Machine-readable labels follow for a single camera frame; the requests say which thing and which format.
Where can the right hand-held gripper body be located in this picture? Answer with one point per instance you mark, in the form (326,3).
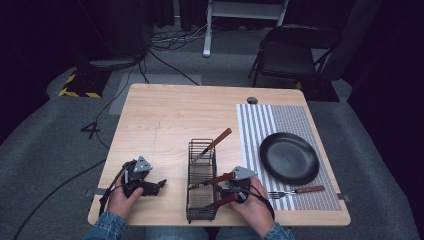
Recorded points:
(241,181)

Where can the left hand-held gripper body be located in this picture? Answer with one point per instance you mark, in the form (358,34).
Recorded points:
(135,176)

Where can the person's right hand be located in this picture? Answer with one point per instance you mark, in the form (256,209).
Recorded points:
(255,208)

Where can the person's left hand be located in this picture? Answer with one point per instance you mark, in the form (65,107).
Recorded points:
(120,201)

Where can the person's legs in jeans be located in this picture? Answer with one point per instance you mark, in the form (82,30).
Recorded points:
(178,234)

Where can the black round plate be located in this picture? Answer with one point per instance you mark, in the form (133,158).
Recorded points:
(289,158)

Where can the striped grey placemat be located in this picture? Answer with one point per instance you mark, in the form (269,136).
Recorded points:
(293,116)

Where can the black yellow striped stand base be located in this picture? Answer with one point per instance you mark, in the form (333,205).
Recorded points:
(83,85)

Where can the black folding chair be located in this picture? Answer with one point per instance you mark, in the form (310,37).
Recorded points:
(290,56)

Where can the grey table edge bracket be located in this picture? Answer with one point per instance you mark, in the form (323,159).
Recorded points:
(92,192)
(343,197)

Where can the white desk frame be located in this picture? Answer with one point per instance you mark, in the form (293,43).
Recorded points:
(208,30)

